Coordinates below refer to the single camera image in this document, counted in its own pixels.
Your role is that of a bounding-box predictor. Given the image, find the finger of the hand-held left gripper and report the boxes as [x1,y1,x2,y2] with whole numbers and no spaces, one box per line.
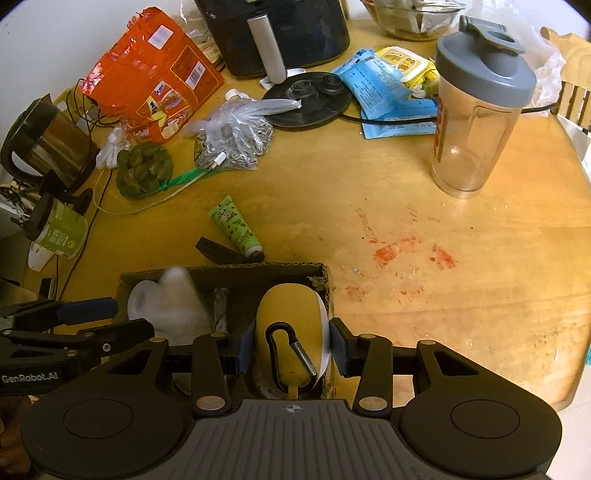
[0,318,155,365]
[0,298,118,332]

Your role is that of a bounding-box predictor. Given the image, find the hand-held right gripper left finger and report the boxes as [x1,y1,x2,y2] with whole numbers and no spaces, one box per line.
[88,319,257,411]

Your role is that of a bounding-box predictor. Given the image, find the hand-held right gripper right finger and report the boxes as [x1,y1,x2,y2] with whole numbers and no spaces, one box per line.
[329,318,497,414]

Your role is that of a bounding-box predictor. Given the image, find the yellow pig figurine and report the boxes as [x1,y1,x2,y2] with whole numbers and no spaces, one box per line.
[255,282,331,398]

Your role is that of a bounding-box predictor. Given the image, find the clear toothpick container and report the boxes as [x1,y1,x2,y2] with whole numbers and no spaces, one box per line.
[154,265,217,344]

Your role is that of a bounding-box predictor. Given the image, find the brown cardboard box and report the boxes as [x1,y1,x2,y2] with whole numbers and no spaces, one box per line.
[115,261,335,400]

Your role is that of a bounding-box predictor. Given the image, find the green label jar black lid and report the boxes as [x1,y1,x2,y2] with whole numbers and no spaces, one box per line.
[24,171,89,259]

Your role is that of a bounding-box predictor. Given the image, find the small black box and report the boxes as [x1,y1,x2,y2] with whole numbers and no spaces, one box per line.
[195,237,253,265]

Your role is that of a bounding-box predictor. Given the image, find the green patterned tube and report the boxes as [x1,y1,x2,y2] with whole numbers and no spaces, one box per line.
[209,195,265,260]

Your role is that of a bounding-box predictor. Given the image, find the green mesh bag of chestnuts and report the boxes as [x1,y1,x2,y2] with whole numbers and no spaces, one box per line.
[115,142,214,200]

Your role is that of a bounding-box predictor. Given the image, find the white knotted plastic bag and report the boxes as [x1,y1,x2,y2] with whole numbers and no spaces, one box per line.
[96,127,132,169]

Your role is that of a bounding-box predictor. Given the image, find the steel electric kettle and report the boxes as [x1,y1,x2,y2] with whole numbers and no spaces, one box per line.
[0,95,100,192]

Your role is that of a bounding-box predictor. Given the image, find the clear plastic bag dark contents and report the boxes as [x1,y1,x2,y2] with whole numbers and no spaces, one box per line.
[182,97,303,172]

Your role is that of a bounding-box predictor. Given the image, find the red snack bag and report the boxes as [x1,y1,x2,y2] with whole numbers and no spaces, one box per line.
[76,7,225,144]

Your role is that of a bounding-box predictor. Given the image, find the blue packets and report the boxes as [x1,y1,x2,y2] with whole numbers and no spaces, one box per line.
[331,48,439,140]

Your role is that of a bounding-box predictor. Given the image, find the black kettle base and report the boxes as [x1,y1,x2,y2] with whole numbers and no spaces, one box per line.
[262,71,352,129]

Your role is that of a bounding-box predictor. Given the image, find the clear shaker bottle grey lid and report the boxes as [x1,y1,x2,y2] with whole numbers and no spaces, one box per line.
[431,15,537,199]

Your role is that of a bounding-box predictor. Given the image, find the yellow food packet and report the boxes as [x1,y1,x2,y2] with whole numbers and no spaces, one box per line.
[374,45,439,93]

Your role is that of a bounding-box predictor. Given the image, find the black air fryer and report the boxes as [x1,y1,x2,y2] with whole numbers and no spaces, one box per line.
[194,0,351,85]

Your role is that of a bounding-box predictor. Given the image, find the glass bowl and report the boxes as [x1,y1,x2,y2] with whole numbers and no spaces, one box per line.
[360,0,467,41]

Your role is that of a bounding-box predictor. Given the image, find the wooden chair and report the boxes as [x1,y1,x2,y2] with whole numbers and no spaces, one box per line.
[540,25,591,131]

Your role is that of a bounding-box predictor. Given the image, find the black cable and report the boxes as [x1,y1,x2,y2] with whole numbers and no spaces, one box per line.
[58,171,112,296]

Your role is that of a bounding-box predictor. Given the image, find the black power cord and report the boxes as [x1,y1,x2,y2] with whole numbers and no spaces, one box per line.
[342,104,562,126]

